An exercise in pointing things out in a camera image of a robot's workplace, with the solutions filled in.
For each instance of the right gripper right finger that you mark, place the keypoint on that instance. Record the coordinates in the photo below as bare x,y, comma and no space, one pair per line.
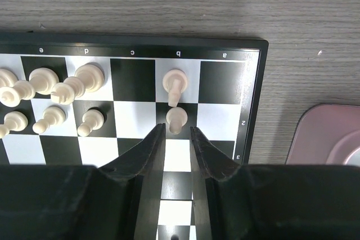
209,166

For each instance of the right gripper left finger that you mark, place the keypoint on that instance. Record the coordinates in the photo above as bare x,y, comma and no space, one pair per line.
132,187

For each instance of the white pawn piece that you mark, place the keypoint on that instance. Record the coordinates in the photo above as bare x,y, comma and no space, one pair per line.
13,121
52,116

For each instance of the white bishop piece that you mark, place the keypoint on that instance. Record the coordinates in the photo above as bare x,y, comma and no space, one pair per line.
7,78

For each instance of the black white chess board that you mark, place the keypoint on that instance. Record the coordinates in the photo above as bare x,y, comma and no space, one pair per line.
51,182

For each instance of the white queen piece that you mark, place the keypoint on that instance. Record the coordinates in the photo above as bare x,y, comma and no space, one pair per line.
87,78

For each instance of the silver metal tray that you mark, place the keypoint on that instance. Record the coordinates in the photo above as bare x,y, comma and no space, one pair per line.
326,134

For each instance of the white king piece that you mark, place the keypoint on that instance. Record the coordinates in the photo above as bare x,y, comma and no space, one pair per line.
41,81

